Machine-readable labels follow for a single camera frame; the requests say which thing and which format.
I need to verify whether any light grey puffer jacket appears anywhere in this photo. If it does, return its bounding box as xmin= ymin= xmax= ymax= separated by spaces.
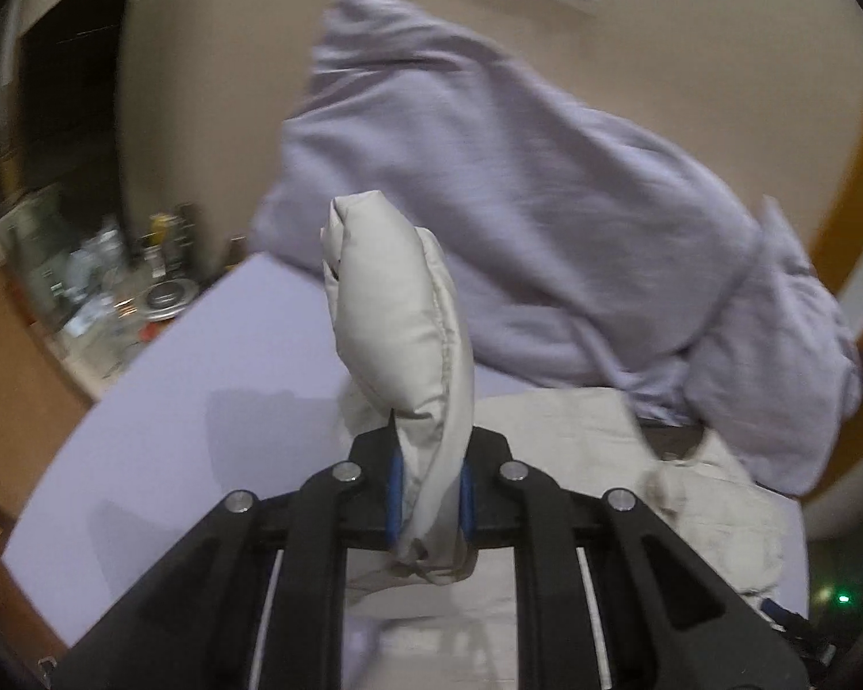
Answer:
xmin=320 ymin=191 xmax=804 ymax=688

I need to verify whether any cluttered side table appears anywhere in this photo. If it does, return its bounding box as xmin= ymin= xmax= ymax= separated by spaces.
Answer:
xmin=0 ymin=187 xmax=217 ymax=404

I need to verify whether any lavender bed sheet mattress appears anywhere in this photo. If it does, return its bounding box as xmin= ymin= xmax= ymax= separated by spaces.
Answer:
xmin=0 ymin=249 xmax=811 ymax=690

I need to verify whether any lavender pillow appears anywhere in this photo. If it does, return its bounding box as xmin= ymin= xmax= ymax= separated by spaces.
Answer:
xmin=684 ymin=198 xmax=863 ymax=497
xmin=250 ymin=0 xmax=761 ymax=415

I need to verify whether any left lavender pillow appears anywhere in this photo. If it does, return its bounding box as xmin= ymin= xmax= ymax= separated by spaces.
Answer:
xmin=250 ymin=0 xmax=761 ymax=415

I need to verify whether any right lavender pillow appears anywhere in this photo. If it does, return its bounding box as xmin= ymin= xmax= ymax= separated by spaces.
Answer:
xmin=684 ymin=198 xmax=863 ymax=497

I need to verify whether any black television screen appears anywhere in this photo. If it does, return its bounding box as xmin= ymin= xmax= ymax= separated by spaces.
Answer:
xmin=18 ymin=0 xmax=129 ymax=187

